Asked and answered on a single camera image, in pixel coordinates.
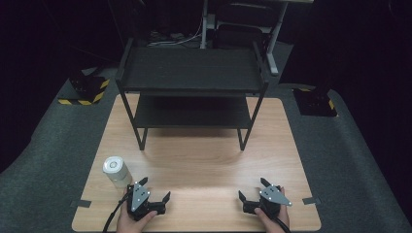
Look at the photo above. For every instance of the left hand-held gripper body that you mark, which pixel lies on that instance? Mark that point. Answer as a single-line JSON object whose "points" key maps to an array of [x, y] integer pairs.
{"points": [[140, 198]]}

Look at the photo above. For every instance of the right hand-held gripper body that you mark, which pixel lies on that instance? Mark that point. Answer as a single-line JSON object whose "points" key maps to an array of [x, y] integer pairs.
{"points": [[270, 199]]}

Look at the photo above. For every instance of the person's left hand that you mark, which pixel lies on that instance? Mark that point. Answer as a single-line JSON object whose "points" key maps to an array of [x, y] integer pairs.
{"points": [[129, 220]]}

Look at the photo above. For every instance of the person's right hand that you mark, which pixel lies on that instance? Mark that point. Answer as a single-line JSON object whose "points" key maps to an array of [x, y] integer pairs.
{"points": [[275, 223]]}

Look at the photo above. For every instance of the white cylindrical can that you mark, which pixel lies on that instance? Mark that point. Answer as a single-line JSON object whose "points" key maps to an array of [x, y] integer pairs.
{"points": [[116, 171]]}

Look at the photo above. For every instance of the grey tape strip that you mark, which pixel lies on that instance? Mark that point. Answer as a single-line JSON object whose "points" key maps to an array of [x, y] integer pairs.
{"points": [[311, 200], [81, 203]]}

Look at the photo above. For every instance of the black yellow striped block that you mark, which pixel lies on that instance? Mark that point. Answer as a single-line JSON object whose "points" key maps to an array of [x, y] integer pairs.
{"points": [[315, 102], [87, 89]]}

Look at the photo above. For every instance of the black two-tier shelf rack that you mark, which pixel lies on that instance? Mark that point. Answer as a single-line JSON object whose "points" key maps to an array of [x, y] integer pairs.
{"points": [[191, 69]]}

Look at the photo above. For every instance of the black chair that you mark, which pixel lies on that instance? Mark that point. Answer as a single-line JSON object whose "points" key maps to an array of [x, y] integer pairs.
{"points": [[241, 29]]}

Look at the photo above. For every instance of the white metal desk frame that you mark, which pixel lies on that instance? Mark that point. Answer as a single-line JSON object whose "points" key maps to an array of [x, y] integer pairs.
{"points": [[273, 48]]}

